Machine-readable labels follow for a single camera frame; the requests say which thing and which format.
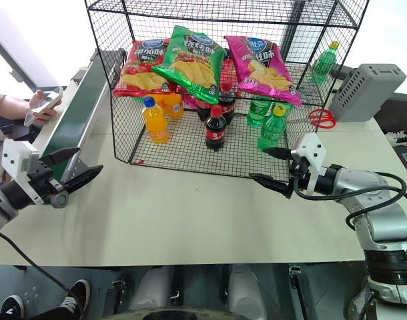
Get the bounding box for grey vented plastic box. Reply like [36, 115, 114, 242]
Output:
[328, 63, 407, 123]

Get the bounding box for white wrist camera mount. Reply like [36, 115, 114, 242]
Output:
[289, 133, 328, 196]
[1, 139, 45, 206]

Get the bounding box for orange soda bottle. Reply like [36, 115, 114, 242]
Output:
[153, 93, 185, 120]
[141, 96, 171, 145]

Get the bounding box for green chips bag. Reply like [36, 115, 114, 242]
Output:
[151, 25, 228, 105]

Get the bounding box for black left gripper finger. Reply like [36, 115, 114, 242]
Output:
[60, 164, 104, 195]
[41, 147, 81, 167]

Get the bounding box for black device beside table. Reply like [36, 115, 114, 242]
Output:
[370, 92, 407, 135]

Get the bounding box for white robot leg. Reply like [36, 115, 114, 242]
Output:
[227, 264, 268, 320]
[127, 265, 175, 311]

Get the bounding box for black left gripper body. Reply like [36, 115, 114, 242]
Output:
[26, 161, 70, 205]

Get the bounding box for white handheld device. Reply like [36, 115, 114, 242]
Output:
[23, 86, 65, 127]

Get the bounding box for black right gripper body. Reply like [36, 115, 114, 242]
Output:
[287, 156, 312, 201]

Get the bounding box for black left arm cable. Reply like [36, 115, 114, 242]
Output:
[0, 231, 79, 320]

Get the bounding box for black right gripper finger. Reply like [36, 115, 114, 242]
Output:
[263, 146, 293, 161]
[249, 173, 293, 198]

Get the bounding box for black white sneaker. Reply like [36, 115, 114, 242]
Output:
[0, 294, 25, 320]
[57, 279, 92, 320]

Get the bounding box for black wire mesh rack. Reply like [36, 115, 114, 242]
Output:
[83, 0, 371, 179]

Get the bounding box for red snack packet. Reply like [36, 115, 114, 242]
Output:
[220, 58, 240, 90]

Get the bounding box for red handled scissors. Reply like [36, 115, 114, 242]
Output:
[307, 107, 338, 131]

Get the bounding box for red chips bag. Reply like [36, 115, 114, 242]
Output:
[112, 38, 171, 99]

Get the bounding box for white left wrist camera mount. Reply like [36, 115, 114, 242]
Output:
[1, 139, 45, 206]

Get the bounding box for white panel grey frame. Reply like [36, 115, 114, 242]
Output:
[0, 18, 60, 91]

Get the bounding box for person's bare hand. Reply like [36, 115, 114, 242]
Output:
[24, 89, 63, 123]

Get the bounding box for green soda bottle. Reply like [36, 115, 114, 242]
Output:
[246, 95, 273, 129]
[257, 103, 290, 151]
[311, 41, 341, 85]

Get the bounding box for green conveyor belt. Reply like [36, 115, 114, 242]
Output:
[32, 49, 128, 209]

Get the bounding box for pink chips bag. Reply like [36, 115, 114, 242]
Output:
[224, 35, 304, 107]

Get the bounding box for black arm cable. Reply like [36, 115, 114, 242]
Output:
[0, 231, 79, 320]
[292, 171, 407, 231]

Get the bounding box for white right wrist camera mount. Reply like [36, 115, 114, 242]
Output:
[289, 133, 328, 196]

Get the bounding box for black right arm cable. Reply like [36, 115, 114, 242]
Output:
[292, 171, 407, 231]

